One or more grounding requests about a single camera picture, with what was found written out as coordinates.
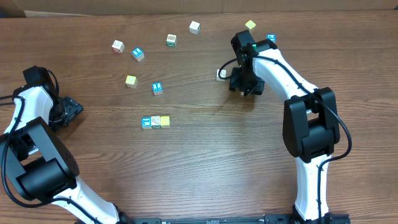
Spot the wooden block blue P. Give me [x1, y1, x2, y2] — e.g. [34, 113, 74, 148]
[267, 34, 276, 42]

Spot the wooden block green trim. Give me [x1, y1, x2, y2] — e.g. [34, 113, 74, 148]
[150, 116, 161, 128]

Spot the wooden block pink trim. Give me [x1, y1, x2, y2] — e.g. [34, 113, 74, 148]
[111, 40, 125, 54]

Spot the wooden block yellow B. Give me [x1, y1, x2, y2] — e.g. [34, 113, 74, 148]
[160, 116, 170, 128]

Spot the cardboard back board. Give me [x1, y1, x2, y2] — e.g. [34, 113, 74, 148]
[1, 0, 397, 17]

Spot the wooden block far white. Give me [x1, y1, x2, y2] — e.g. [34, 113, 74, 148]
[189, 21, 200, 35]

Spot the wooden block red trim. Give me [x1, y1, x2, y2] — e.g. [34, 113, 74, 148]
[216, 69, 226, 82]

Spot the wooden block yellow left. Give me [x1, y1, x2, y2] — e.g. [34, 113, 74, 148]
[125, 75, 137, 88]

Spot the wooden block blue middle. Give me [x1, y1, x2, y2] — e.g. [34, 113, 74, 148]
[152, 82, 163, 95]

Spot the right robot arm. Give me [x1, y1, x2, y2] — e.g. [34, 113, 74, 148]
[226, 30, 349, 223]

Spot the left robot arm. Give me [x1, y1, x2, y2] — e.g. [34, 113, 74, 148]
[1, 66, 129, 223]

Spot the wooden block yellow far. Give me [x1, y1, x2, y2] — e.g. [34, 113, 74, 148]
[245, 20, 256, 32]

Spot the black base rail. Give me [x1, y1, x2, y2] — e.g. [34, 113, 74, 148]
[118, 213, 351, 224]

